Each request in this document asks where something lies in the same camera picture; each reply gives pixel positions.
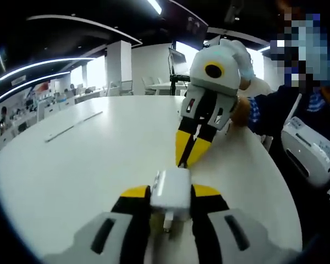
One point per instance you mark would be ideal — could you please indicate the white charger adapter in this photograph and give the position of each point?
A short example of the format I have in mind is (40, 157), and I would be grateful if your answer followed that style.
(170, 192)

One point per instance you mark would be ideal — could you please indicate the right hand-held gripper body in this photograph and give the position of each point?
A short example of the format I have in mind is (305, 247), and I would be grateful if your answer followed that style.
(225, 82)

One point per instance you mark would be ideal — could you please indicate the white handheld device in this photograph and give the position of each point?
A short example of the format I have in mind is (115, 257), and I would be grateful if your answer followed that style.
(308, 154)

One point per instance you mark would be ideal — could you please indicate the slim white pillar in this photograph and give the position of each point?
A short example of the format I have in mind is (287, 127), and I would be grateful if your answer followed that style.
(119, 66)

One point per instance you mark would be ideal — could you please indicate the black tripod stand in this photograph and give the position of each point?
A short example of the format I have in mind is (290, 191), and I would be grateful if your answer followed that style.
(173, 85)

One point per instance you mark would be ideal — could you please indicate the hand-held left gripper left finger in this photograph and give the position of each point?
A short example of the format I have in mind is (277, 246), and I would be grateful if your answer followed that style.
(110, 236)

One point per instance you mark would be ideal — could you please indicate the monitor on tripod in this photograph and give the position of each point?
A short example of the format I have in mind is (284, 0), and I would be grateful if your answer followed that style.
(178, 61)

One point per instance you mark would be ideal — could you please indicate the ceiling light strip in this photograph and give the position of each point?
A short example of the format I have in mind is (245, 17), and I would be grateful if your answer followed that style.
(38, 66)
(30, 85)
(154, 6)

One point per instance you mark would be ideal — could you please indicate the white desk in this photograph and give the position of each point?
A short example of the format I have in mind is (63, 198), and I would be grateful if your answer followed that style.
(99, 165)

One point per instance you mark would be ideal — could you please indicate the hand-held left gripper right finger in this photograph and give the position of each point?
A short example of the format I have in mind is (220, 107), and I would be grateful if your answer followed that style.
(222, 236)

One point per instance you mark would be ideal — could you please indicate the hanging ceiling screen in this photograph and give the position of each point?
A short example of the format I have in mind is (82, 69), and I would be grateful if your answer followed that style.
(197, 31)

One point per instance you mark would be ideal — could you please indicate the person's right hand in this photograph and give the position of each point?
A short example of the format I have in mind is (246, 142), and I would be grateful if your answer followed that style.
(243, 60)

